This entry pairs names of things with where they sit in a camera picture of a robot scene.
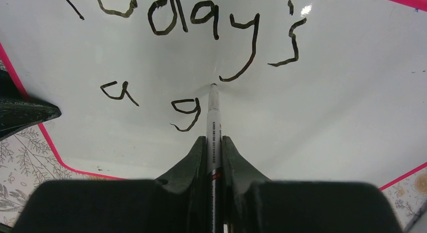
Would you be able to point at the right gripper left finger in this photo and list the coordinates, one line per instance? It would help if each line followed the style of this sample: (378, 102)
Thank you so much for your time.
(173, 202)

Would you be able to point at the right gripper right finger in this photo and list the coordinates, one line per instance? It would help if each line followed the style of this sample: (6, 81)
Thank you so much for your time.
(255, 203)

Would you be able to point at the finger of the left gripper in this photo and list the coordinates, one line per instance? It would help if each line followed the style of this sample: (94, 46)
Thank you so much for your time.
(19, 114)
(8, 87)

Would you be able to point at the black cap marker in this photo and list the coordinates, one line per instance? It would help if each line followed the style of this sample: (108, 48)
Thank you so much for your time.
(214, 217)

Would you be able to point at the pink framed whiteboard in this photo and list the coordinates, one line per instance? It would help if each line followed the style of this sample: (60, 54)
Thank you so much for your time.
(309, 89)

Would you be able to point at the floral patterned mat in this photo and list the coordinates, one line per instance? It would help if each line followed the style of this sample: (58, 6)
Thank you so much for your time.
(27, 161)

